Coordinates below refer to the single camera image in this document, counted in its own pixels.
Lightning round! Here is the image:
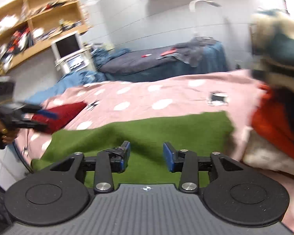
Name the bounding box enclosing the green knitted sweater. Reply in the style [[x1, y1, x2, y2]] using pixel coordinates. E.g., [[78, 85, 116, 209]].
[[31, 111, 234, 186]]

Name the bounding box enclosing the person's left hand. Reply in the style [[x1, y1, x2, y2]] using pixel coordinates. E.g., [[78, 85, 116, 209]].
[[0, 121, 19, 144]]

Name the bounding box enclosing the white dotted garment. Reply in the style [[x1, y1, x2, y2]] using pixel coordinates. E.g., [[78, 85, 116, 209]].
[[243, 130, 294, 175]]

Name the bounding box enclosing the dark red garment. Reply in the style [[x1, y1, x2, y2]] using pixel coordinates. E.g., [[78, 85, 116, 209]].
[[31, 102, 87, 134]]

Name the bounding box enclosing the blue crumpled cloth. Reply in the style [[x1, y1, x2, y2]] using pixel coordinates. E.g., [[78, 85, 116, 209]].
[[25, 47, 131, 105]]

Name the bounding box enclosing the white medical monitor machine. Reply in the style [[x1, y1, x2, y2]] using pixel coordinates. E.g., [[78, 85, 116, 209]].
[[51, 31, 96, 76]]

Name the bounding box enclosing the orange garment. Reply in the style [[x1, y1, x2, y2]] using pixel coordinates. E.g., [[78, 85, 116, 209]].
[[251, 84, 294, 159]]

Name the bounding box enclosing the pink polka dot bedsheet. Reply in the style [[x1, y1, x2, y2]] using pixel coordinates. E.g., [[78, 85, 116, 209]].
[[16, 70, 294, 231]]

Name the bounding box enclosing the dark grey treatment bed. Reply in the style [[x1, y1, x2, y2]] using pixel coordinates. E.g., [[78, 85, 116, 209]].
[[97, 41, 229, 82]]

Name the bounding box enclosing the grey towel on bed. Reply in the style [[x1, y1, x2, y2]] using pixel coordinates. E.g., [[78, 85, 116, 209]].
[[157, 37, 219, 68]]

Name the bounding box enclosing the red item on bed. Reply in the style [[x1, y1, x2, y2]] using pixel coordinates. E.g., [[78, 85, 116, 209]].
[[160, 48, 176, 57]]

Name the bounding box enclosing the wooden wall cabinet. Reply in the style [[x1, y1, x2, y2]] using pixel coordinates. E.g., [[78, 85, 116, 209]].
[[0, 0, 91, 76]]

